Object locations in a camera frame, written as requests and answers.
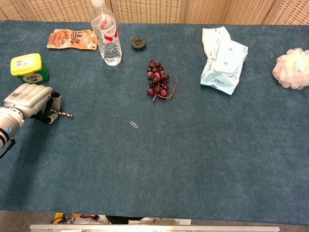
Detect orange snack packet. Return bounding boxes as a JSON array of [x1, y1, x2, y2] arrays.
[[46, 29, 98, 51]]

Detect woven rattan folding screen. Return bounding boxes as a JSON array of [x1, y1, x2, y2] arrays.
[[0, 0, 309, 25]]

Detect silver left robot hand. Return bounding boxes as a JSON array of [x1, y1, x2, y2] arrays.
[[3, 83, 62, 125]]

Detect yellow and orange clutter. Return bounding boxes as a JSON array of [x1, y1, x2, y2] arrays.
[[50, 212, 107, 225]]

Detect blue felt table cloth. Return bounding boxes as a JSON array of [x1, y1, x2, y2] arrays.
[[0, 19, 309, 223]]

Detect silver bead chain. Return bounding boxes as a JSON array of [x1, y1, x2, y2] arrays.
[[50, 109, 75, 119]]

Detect black round disc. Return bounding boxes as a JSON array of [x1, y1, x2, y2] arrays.
[[131, 35, 147, 51]]

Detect clear plastic water bottle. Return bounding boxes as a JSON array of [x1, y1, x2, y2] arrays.
[[90, 0, 123, 66]]

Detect green jar with yellow lid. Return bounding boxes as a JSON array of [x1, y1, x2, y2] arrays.
[[10, 53, 50, 85]]

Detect dark red grape bunch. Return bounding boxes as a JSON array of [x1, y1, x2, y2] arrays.
[[146, 59, 179, 102]]

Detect pale pink bath pouf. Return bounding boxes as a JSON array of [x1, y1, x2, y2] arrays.
[[272, 47, 309, 90]]

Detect white and blue wipes pack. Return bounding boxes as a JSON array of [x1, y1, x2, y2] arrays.
[[199, 26, 249, 96]]

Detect silver aluminium rail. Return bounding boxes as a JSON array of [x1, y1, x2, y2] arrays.
[[29, 224, 281, 232]]

